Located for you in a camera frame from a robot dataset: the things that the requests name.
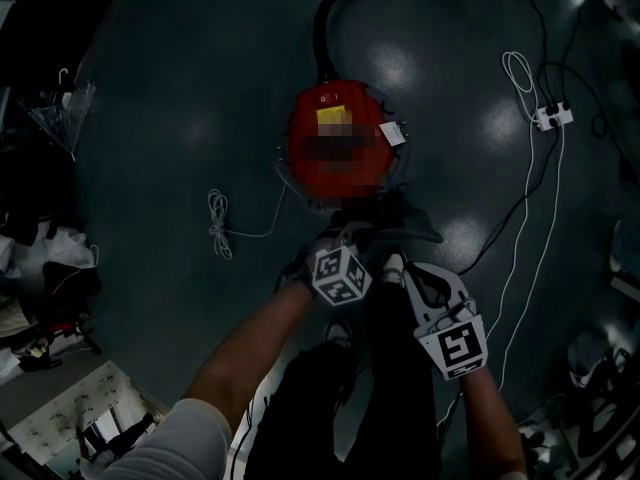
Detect black cable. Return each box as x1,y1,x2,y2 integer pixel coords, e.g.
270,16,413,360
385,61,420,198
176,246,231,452
457,127,561,277
516,0,552,110
542,0,640,174

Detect white bundled cord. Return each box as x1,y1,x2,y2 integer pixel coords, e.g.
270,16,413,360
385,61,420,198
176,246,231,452
206,177,290,262

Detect pile of clothes and bags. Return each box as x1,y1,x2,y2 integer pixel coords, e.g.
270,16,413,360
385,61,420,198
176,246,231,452
0,207,105,372

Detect red vacuum cleaner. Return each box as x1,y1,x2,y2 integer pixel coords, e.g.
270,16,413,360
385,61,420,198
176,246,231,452
284,78,407,210

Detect white straight cable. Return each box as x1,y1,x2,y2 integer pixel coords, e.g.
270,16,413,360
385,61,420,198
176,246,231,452
437,125,566,429

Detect black vacuum hose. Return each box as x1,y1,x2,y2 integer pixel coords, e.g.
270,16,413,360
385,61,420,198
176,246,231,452
312,0,426,83

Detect white coiled cable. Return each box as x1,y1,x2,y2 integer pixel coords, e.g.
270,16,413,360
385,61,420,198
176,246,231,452
484,50,537,342

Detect person's left shoe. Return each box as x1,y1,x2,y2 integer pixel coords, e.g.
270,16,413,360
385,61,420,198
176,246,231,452
324,319,354,350

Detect person's right shoe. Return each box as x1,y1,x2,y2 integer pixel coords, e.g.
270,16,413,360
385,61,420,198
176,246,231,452
379,251,407,286

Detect white power strip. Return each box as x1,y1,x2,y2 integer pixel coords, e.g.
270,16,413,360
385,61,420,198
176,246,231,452
531,101,576,132

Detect person's right forearm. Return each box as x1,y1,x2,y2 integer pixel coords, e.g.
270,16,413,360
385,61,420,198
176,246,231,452
457,365,529,479

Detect person's black trousers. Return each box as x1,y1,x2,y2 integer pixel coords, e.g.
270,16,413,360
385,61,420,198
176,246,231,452
243,277,444,480

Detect white drawer cabinet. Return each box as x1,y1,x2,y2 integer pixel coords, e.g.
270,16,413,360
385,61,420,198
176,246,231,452
6,360,172,480

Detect person's shoe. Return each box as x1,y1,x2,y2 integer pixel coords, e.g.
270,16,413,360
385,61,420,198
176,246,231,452
324,319,354,350
379,251,407,286

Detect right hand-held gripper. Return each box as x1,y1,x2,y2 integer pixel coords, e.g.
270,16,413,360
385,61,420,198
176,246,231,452
402,262,489,382

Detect person's white shirt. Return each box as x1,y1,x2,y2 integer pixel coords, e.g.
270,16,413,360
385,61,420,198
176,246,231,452
96,397,234,480

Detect transparent umbrella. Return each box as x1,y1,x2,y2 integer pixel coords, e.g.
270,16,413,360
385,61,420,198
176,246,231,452
18,67,99,163

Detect person's left forearm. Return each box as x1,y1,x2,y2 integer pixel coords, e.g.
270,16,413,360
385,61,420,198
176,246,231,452
182,278,317,435

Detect white tag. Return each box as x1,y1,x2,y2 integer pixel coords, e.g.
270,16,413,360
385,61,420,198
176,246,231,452
378,121,406,147

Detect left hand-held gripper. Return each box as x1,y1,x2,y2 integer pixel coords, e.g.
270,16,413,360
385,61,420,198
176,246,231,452
312,221,374,305

